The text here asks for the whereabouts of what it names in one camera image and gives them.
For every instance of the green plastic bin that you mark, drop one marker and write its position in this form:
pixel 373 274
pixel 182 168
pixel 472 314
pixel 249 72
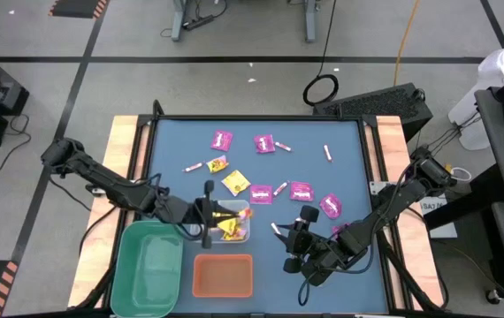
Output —
pixel 146 274

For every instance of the clear plastic bin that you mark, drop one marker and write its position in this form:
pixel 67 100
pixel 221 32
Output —
pixel 236 203

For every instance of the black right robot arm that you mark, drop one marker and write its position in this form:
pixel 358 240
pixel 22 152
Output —
pixel 393 203

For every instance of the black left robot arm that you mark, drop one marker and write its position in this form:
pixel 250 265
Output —
pixel 110 185

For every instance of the white fabric cover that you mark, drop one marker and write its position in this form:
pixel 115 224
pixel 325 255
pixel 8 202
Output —
pixel 499 66

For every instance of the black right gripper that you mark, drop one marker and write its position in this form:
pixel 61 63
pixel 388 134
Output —
pixel 303 245

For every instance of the white paper label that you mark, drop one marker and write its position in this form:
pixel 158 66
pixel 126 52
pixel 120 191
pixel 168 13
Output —
pixel 444 229

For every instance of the pink white candy roll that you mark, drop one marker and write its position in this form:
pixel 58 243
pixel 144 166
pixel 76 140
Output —
pixel 275 228
pixel 280 188
pixel 193 167
pixel 327 153
pixel 283 146

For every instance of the yellow plug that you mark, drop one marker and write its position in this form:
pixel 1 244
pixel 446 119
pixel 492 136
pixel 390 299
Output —
pixel 448 168

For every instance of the grey metal bracket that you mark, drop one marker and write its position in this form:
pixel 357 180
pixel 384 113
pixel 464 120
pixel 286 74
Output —
pixel 376 187

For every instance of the grey desk leg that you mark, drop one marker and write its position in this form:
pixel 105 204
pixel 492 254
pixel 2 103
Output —
pixel 177 20
pixel 309 20

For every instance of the orange plastic bin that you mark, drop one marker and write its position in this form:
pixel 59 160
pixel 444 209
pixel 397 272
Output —
pixel 223 276

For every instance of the black aluminium table frame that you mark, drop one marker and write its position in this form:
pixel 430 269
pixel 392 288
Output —
pixel 256 118

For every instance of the black power strip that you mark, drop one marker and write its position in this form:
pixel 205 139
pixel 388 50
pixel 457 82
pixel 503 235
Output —
pixel 199 22

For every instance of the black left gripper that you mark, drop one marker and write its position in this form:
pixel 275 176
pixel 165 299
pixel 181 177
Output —
pixel 199 212

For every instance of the black computer tower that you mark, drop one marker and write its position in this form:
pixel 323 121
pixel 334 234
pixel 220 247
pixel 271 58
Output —
pixel 376 106

